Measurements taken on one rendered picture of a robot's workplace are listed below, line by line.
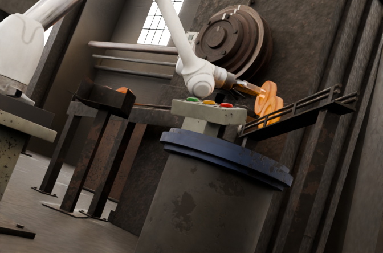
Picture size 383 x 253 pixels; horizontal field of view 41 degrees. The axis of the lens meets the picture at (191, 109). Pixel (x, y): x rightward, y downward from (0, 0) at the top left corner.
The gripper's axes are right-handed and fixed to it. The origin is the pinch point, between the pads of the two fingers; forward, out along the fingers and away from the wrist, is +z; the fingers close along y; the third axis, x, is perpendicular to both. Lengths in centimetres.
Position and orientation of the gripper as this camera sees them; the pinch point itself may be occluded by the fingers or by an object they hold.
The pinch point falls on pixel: (266, 94)
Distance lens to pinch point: 223.9
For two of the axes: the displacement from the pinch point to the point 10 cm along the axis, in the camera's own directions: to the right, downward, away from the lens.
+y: 2.3, -0.9, -9.7
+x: 2.9, -9.4, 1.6
